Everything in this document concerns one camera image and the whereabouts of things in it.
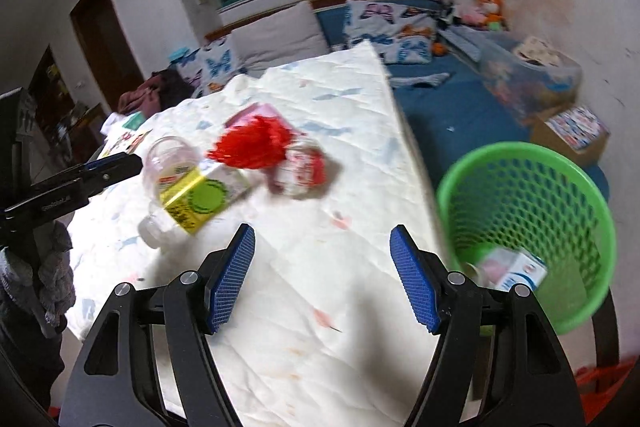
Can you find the blue bed sheet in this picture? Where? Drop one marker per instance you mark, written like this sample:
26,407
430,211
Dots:
450,112

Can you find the grey patterned long box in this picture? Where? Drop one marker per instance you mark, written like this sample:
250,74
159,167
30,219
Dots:
465,43

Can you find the red plastic stool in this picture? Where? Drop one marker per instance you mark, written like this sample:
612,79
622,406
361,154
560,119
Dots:
600,382

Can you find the clear bottle with yellow label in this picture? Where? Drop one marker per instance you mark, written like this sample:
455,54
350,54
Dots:
202,199

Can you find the white blue drink carton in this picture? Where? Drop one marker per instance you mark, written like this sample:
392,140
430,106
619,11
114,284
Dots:
525,269

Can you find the pink snack packet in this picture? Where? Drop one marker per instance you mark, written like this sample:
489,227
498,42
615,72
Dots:
260,111

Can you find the colourful picture book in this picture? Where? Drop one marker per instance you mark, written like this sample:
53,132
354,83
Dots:
577,127

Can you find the beige pillow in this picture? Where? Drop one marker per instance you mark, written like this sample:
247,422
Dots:
280,37

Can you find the white printed quilt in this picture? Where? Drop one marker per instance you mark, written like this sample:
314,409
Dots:
325,132

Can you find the green plastic mesh basket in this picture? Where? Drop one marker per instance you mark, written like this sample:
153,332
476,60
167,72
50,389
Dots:
570,307

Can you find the orange fox plush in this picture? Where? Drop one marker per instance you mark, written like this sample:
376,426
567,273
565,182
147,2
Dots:
492,7

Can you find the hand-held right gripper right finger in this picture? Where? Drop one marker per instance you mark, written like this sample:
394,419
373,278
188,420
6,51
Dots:
415,279

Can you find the butterfly pillow centre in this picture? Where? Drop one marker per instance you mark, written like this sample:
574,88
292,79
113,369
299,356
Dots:
385,17

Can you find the clear plastic jelly cup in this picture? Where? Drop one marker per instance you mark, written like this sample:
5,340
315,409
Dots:
162,157

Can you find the person's left hand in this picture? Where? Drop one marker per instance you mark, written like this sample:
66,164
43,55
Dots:
55,279

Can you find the butterfly print pillow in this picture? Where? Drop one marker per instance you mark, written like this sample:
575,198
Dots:
215,64

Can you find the brown cardboard box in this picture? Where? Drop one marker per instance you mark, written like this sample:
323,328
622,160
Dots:
555,142

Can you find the white sock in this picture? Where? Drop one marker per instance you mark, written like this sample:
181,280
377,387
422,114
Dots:
425,79

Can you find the clear plastic storage box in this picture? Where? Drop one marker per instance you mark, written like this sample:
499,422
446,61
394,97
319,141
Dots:
505,79

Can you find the red plastic bag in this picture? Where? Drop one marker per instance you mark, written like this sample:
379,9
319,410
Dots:
245,147

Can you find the small orange ball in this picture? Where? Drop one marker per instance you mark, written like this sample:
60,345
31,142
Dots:
440,50

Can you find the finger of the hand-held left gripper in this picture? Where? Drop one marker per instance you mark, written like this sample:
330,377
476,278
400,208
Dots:
112,176
104,163

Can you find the pink plush toy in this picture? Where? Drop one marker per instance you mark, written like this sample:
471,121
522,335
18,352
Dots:
474,14

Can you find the colourful printed paper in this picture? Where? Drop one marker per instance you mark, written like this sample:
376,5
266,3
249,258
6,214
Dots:
125,143

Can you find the white patterned cloth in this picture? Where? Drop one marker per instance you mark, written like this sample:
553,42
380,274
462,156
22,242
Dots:
539,51

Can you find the dark cluttered shelf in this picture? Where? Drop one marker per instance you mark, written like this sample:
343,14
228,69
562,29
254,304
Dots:
55,107

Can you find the brown wooden door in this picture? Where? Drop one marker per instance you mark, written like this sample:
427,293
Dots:
100,42

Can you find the dark red clothes pile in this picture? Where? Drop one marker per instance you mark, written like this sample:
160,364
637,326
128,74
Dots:
150,94

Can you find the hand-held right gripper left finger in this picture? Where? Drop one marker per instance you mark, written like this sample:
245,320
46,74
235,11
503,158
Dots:
232,279

